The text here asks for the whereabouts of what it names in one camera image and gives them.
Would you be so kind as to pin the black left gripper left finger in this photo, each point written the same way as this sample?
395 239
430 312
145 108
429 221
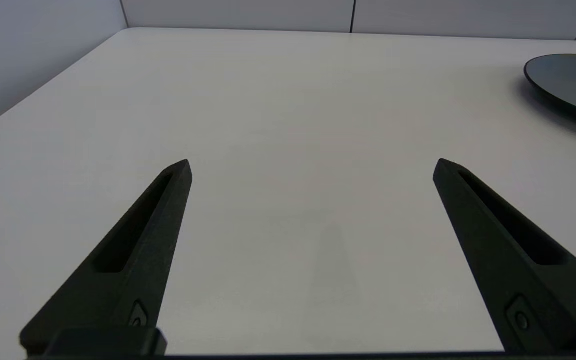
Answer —
133 250

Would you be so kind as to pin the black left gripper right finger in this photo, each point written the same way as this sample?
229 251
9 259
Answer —
498 250

